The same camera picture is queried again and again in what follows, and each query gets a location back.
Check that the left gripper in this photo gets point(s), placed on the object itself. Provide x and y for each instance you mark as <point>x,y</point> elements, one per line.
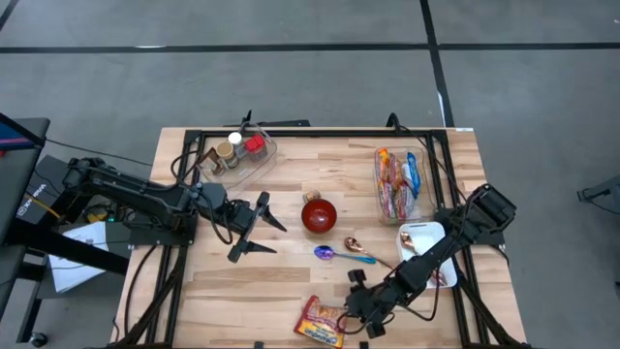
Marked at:
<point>237,213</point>

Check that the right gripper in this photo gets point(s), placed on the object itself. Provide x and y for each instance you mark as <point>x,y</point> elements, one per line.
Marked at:
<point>368,303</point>

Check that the copper spoon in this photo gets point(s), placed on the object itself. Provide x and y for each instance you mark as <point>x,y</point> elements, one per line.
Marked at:
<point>406,238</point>
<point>352,244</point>

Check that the red grey spice box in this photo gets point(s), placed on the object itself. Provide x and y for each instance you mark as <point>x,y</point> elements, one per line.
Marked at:
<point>256,145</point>

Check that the tan-lidded jar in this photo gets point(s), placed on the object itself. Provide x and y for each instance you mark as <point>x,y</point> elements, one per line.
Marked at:
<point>225,150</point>

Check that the white-lidded spice jar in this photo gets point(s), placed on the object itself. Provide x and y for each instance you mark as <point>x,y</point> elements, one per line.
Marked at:
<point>235,139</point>

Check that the red yellow noodle packet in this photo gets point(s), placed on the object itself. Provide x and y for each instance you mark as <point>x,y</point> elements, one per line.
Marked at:
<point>385,199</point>

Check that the orange noodle packet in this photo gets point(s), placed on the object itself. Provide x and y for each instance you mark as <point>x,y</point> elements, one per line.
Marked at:
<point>382,162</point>

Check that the blue noodle packet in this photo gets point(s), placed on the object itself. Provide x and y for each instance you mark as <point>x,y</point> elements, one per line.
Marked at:
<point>413,174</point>

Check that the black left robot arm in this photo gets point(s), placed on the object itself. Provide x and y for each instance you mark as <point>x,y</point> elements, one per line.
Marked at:
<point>135,194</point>

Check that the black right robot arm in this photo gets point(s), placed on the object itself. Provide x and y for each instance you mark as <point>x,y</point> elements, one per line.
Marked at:
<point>436,257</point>

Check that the red beef flavor noodle packet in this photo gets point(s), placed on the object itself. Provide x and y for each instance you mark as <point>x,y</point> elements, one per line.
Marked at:
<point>317,322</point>

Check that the red bowl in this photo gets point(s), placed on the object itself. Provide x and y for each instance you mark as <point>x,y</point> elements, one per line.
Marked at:
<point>319,215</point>

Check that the clear plastic bin with sticker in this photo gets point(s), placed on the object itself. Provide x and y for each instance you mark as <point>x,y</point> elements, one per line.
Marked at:
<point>242,179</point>

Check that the small cork-lidded jar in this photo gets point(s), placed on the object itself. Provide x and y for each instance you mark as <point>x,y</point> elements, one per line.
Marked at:
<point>311,196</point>

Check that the white plastic tray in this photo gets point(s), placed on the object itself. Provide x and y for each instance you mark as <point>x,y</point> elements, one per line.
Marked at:
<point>431,237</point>

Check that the white paper sheet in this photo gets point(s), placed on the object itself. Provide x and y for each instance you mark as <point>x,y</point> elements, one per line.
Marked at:
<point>72,262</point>

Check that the black equipment box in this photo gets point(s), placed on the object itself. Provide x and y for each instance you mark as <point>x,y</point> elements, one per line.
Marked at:
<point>48,184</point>

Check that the black desk stand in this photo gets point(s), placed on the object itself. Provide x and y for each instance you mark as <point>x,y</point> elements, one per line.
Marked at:
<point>19,194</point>

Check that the black caster wheel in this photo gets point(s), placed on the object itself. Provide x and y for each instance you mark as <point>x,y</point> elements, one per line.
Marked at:
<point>38,339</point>

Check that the grey floor stand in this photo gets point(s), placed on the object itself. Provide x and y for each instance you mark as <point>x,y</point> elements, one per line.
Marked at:
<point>600,191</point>

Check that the blue screen laptop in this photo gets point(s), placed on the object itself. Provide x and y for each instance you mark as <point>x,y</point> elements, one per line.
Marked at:
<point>9,132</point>

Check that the black mount bar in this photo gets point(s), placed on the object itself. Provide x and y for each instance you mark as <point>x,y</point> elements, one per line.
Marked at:
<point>286,123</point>

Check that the black aluminium table frame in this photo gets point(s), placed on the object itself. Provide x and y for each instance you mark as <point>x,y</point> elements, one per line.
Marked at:
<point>317,133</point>

